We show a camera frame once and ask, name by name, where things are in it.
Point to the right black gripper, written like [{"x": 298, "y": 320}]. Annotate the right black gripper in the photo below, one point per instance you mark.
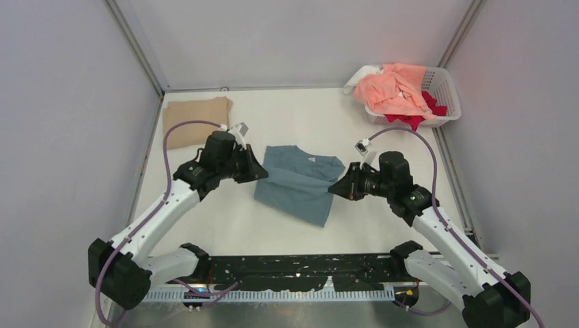
[{"x": 349, "y": 186}]

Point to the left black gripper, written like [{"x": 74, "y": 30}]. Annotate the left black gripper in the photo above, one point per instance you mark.
[{"x": 253, "y": 171}]

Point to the blue-grey polo t-shirt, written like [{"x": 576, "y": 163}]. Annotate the blue-grey polo t-shirt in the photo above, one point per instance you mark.
[{"x": 298, "y": 182}]

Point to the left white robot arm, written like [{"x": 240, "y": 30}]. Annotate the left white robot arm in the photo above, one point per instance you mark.
[{"x": 123, "y": 269}]

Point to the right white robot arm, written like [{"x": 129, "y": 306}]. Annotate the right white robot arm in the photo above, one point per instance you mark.
[{"x": 482, "y": 290}]

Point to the folded tan t-shirt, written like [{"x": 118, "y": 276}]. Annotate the folded tan t-shirt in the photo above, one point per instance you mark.
[{"x": 205, "y": 116}]

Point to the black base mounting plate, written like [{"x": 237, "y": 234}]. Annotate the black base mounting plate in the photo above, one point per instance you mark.
[{"x": 300, "y": 273}]

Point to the red t-shirt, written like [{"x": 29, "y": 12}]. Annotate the red t-shirt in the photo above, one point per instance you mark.
[{"x": 415, "y": 121}]

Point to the white t-shirt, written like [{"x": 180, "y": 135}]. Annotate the white t-shirt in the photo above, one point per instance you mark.
[{"x": 354, "y": 80}]

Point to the salmon pink t-shirt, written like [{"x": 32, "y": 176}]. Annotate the salmon pink t-shirt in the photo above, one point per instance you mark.
[{"x": 395, "y": 90}]

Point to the white plastic laundry basket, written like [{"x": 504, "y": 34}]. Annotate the white plastic laundry basket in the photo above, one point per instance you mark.
[{"x": 439, "y": 84}]

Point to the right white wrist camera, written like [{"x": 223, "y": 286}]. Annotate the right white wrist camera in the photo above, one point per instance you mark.
[{"x": 365, "y": 149}]

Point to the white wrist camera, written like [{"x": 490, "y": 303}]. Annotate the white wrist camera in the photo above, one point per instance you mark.
[
  {"x": 238, "y": 131},
  {"x": 365, "y": 149}
]

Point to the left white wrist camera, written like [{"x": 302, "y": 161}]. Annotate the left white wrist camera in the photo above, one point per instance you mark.
[{"x": 238, "y": 131}]

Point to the aluminium front rail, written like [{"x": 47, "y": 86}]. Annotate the aluminium front rail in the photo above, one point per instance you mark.
[{"x": 196, "y": 292}]

